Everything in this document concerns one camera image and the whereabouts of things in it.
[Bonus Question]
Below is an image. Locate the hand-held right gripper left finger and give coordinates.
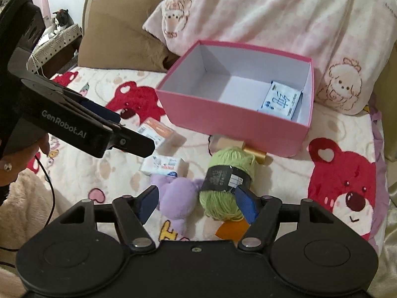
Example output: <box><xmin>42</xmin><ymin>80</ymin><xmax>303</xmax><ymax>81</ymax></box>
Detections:
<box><xmin>57</xmin><ymin>186</ymin><xmax>160</xmax><ymax>253</ymax></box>

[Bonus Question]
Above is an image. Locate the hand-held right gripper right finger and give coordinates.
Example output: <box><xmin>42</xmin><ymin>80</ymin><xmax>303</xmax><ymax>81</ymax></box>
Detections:
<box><xmin>235</xmin><ymin>186</ymin><xmax>339</xmax><ymax>251</ymax></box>

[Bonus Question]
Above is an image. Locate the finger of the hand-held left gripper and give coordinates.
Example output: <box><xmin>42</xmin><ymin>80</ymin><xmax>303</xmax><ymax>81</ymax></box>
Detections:
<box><xmin>64</xmin><ymin>87</ymin><xmax>122</xmax><ymax>125</ymax></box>
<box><xmin>107</xmin><ymin>125</ymin><xmax>156</xmax><ymax>158</ymax></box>

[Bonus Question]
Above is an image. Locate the orange makeup sponge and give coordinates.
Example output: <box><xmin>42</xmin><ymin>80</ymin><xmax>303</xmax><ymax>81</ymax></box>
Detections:
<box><xmin>215</xmin><ymin>219</ymin><xmax>249</xmax><ymax>240</ymax></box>

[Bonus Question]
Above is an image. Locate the green yarn ball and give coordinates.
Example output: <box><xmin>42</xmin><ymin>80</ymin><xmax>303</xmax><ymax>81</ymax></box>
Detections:
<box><xmin>198</xmin><ymin>148</ymin><xmax>257</xmax><ymax>222</ymax></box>

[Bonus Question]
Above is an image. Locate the pink cardboard box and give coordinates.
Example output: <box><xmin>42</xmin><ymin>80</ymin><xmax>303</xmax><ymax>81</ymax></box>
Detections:
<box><xmin>154</xmin><ymin>39</ymin><xmax>315</xmax><ymax>158</ymax></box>

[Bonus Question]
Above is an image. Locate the person's left hand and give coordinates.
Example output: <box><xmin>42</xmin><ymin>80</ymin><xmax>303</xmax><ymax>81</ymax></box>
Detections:
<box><xmin>0</xmin><ymin>133</ymin><xmax>51</xmax><ymax>187</ymax></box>

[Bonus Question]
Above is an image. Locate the orange and white small box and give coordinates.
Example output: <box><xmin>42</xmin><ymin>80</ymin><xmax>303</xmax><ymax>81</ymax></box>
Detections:
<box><xmin>138</xmin><ymin>117</ymin><xmax>175</xmax><ymax>149</ymax></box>

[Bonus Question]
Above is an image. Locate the purple plush toy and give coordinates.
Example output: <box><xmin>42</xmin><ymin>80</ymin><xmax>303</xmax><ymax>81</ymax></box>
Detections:
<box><xmin>150</xmin><ymin>174</ymin><xmax>205</xmax><ymax>235</ymax></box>

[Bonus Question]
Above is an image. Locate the white and blue tissue packet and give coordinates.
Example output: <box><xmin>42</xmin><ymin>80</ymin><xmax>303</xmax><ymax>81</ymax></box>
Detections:
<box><xmin>139</xmin><ymin>155</ymin><xmax>188</xmax><ymax>177</ymax></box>

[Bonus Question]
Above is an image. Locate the red bear printed blanket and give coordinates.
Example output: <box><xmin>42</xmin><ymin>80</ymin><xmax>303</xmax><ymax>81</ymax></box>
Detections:
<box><xmin>19</xmin><ymin>67</ymin><xmax>389</xmax><ymax>255</ymax></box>

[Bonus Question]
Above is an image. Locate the dark bedside cabinet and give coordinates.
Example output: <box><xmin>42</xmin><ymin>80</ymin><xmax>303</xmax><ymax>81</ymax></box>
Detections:
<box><xmin>40</xmin><ymin>37</ymin><xmax>83</xmax><ymax>79</ymax></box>

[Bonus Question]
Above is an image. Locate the foundation bottle with gold cap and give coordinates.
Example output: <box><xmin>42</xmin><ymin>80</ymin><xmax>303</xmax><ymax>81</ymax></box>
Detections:
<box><xmin>212</xmin><ymin>137</ymin><xmax>268</xmax><ymax>164</ymax></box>

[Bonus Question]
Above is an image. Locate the brown pillow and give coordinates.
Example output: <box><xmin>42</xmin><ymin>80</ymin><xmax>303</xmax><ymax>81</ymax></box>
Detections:
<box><xmin>77</xmin><ymin>0</ymin><xmax>181</xmax><ymax>73</ymax></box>

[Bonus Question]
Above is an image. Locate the patterned white cloth cover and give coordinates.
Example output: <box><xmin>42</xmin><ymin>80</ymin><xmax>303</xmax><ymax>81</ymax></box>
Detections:
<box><xmin>27</xmin><ymin>23</ymin><xmax>84</xmax><ymax>69</ymax></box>

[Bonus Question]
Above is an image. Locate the fluffy beige cloth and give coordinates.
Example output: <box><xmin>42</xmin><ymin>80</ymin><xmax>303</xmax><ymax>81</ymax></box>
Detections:
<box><xmin>0</xmin><ymin>171</ymin><xmax>56</xmax><ymax>255</ymax></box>

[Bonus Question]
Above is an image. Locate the grey plush cat toy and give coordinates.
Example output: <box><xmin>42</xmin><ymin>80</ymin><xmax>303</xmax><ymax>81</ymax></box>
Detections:
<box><xmin>51</xmin><ymin>9</ymin><xmax>75</xmax><ymax>35</ymax></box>

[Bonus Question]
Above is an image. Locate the blue printed white packet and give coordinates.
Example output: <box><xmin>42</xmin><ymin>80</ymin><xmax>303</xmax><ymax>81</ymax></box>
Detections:
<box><xmin>257</xmin><ymin>81</ymin><xmax>303</xmax><ymax>119</ymax></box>

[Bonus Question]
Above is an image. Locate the pink printed fleece pillow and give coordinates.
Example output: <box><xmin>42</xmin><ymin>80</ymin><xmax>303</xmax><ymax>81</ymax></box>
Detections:
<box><xmin>142</xmin><ymin>0</ymin><xmax>397</xmax><ymax>116</ymax></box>

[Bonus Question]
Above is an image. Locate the black cable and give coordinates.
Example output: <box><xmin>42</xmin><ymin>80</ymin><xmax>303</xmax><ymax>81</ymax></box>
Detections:
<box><xmin>0</xmin><ymin>153</ymin><xmax>56</xmax><ymax>268</ymax></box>

